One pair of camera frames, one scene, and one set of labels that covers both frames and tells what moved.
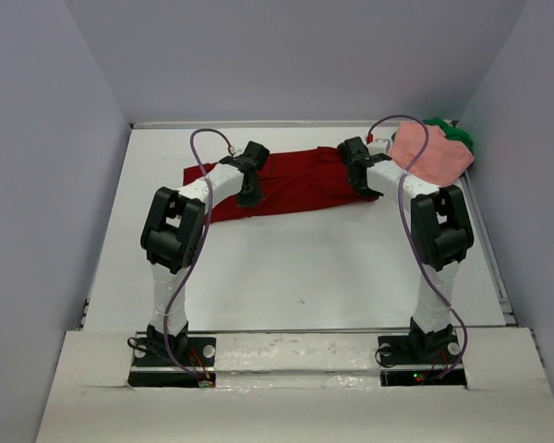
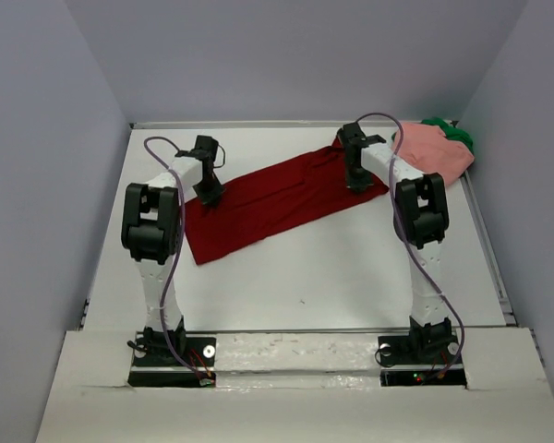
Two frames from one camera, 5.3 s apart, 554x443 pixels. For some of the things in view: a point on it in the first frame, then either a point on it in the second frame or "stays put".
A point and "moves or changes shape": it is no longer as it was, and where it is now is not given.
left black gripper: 250,200 to 210,197
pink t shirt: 443,160 stays put
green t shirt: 451,133 stays put
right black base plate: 420,361 stays put
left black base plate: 173,362 stays put
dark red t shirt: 290,181 moves or changes shape
